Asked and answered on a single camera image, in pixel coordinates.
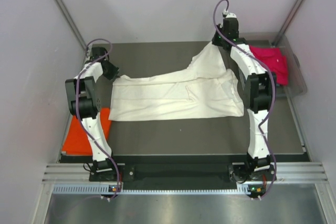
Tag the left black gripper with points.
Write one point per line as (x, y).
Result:
(114, 73)

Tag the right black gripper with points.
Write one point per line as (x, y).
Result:
(214, 41)

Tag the white t shirt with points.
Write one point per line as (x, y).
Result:
(205, 89)

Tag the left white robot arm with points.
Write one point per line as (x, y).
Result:
(84, 103)

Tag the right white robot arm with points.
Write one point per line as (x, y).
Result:
(258, 90)

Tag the blue t shirt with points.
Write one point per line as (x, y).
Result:
(242, 77)

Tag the pink t shirt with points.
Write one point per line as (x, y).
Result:
(275, 61)

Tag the orange folded t shirt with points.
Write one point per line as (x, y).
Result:
(76, 142)

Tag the clear plastic bin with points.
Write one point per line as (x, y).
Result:
(296, 84)

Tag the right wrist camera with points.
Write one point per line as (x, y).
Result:
(227, 14)

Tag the grey slotted cable duct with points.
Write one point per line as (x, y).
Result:
(107, 189)

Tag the aluminium frame rail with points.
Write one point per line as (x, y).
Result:
(287, 172)

